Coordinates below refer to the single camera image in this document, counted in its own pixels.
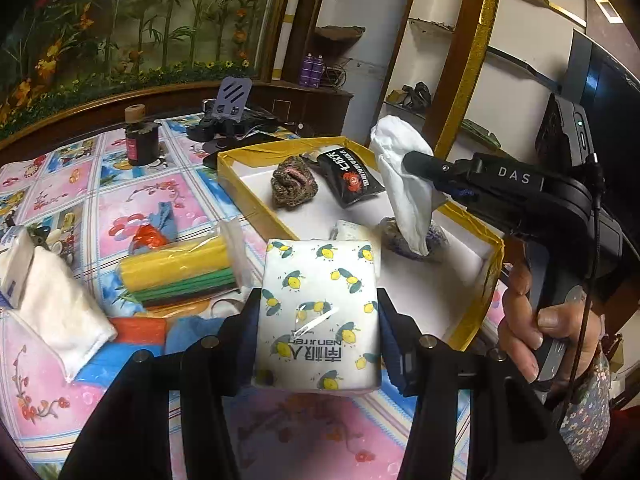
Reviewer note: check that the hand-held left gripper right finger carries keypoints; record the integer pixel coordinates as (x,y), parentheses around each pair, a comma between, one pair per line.
(392,350)

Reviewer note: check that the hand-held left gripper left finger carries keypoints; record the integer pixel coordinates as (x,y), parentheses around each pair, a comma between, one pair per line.
(235,355)

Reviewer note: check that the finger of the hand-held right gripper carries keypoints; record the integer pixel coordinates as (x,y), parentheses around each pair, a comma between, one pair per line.
(425,162)
(457,194)

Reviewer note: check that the white cloth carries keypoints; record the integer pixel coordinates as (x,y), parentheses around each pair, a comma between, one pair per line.
(405,200)

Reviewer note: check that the blue cloth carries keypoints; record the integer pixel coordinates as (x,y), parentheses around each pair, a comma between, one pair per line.
(195,332)
(165,215)

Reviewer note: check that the yellow cardboard box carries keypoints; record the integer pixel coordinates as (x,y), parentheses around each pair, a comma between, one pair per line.
(450,280)

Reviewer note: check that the lemon print tissue pack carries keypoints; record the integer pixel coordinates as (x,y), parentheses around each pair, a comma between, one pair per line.
(315,310)

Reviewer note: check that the bag of coloured sticks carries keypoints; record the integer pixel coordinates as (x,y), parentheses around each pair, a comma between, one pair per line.
(175,260)

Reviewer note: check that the person's right forearm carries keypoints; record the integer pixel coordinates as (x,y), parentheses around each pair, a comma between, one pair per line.
(590,410)

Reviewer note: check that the person's right hand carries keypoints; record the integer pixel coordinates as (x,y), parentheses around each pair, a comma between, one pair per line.
(520,330)

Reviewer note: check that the green flat object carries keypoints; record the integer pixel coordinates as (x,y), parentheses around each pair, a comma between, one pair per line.
(480,131)

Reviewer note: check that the dark crumpled bag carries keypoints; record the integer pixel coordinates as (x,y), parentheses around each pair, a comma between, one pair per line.
(416,95)

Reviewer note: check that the black snack packet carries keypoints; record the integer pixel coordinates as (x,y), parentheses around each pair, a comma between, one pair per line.
(350,177)

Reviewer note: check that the purple mesh scrubber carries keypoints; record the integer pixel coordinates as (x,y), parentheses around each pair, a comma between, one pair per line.
(387,234)

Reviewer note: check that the orange cloth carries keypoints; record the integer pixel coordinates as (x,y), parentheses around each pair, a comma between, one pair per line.
(137,331)

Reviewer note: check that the small white packet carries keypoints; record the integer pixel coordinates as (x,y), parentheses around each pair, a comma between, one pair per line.
(350,230)

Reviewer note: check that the black flat screen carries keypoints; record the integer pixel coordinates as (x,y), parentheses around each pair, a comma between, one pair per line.
(615,90)

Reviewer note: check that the gold trimmed wooden arch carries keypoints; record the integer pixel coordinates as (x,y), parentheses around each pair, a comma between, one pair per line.
(470,50)

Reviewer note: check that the brown knitted scrubber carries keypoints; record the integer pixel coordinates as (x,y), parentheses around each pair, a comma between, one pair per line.
(295,180)

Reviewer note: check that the purple spray can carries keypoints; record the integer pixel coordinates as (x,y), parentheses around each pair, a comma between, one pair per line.
(318,72)
(305,72)

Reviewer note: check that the brown wood piece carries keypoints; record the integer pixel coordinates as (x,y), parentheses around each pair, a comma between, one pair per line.
(340,33)

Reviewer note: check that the black flat device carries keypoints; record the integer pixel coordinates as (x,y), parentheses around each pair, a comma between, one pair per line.
(240,149)

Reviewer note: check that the white paper roll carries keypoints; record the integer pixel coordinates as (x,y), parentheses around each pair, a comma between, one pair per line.
(287,35)

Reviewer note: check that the white towel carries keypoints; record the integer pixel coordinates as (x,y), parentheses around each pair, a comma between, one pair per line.
(55,300)

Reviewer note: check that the purple phone stand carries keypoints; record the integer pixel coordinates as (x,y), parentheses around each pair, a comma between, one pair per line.
(232,95)

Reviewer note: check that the dark bottle with cork lid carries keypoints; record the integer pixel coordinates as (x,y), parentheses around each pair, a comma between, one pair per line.
(140,140)

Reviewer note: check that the flower and bamboo display panel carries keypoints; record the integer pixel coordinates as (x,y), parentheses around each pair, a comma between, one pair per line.
(150,20)

